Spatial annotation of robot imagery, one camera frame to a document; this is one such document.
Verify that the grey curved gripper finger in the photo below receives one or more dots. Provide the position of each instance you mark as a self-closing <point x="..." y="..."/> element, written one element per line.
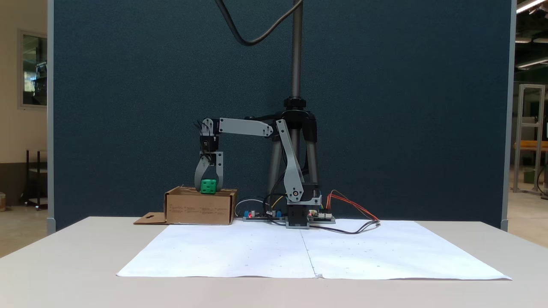
<point x="198" y="175"/>

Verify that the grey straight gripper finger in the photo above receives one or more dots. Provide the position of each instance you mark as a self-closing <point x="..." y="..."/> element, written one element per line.
<point x="219" y="171"/>

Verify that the green dice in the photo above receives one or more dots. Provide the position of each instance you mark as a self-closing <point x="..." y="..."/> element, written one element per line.
<point x="208" y="186"/>

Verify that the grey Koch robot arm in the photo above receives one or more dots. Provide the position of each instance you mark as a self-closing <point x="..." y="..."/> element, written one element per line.
<point x="291" y="171"/>

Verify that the green bin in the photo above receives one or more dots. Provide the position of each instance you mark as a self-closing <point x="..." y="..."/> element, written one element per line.
<point x="529" y="176"/>

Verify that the brown cardboard box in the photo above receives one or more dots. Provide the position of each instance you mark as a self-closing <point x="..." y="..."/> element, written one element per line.
<point x="199" y="209"/>

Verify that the blue power converter board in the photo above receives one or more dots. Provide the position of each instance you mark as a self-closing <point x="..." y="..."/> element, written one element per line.
<point x="257" y="216"/>

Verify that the white paper sheet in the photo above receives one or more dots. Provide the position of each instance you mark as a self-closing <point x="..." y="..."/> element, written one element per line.
<point x="222" y="252"/>
<point x="406" y="252"/>

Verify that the dark blue partition panel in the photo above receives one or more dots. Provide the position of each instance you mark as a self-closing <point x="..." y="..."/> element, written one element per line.
<point x="128" y="107"/>

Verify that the grey motor controller board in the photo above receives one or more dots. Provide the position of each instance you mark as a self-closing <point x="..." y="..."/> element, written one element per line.
<point x="322" y="219"/>

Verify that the black metal rack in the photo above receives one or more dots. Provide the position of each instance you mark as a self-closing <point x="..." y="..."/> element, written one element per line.
<point x="37" y="179"/>

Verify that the small brown box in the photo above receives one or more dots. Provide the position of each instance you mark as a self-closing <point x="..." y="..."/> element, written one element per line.
<point x="2" y="202"/>

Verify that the orange workbench top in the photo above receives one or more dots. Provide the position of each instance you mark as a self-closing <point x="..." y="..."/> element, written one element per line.
<point x="533" y="146"/>

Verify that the fluorescent ceiling light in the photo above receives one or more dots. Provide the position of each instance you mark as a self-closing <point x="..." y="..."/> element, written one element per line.
<point x="531" y="39"/>
<point x="531" y="5"/>
<point x="533" y="63"/>

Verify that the black camera tripod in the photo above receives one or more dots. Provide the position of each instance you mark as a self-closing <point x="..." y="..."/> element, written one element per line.
<point x="296" y="64"/>

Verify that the framed wall window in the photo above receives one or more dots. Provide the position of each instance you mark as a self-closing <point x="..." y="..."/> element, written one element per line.
<point x="34" y="68"/>

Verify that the aluminium frame stand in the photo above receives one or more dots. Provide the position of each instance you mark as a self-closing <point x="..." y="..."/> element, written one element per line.
<point x="531" y="128"/>

